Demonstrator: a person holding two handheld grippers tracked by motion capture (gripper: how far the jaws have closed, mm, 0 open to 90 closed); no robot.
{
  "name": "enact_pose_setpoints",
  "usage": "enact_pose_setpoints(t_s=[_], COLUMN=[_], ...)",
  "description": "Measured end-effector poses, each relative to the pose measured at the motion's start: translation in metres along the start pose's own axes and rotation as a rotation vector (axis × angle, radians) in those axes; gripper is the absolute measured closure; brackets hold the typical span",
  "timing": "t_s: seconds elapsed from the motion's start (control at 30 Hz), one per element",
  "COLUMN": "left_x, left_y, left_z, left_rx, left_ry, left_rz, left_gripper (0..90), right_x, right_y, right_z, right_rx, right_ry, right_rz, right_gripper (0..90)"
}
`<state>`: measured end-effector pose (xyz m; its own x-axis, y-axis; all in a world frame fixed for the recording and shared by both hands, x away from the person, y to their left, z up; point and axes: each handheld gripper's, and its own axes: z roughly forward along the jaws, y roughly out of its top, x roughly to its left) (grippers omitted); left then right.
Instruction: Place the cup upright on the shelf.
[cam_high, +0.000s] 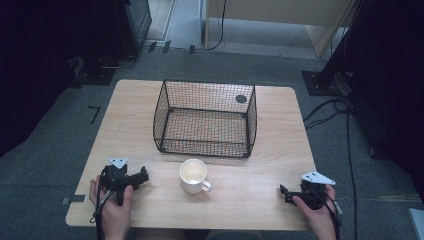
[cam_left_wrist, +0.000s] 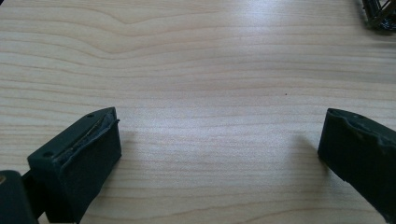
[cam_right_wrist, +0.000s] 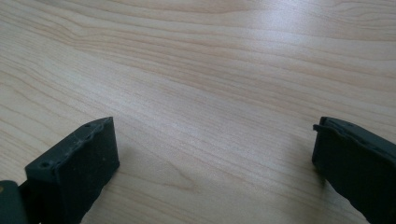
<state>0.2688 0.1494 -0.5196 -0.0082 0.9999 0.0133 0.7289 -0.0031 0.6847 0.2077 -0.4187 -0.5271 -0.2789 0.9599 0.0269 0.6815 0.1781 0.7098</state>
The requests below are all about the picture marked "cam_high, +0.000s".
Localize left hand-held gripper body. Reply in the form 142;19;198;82
99;157;134;206

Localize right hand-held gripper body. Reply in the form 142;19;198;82
294;170;337;211

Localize white cup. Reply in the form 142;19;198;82
179;158;214;195

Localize black wire mesh basket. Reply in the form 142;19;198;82
152;79;258;159

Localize person's right hand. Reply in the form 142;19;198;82
292;184;338;231

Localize person's left hand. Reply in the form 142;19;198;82
88;177;135;230

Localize white flat object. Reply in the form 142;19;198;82
407;207;424;240

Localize dark curtain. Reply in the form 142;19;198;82
328;0;424;193
0;0;128;158

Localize dark equipment cabinet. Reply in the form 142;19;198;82
121;0;153;58

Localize beige wooden partition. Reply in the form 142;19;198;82
202;0;356;58

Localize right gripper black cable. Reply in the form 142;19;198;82
308;189;343;240

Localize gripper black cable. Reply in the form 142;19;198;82
308;189;343;240
89;173;118;240

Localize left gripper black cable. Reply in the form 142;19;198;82
89;173;118;240

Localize black floor cables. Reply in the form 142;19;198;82
302;95;360;240

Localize black stand base plate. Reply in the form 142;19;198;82
71;56;117;87
301;69;352;98

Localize hanging black cable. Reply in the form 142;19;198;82
204;0;228;52

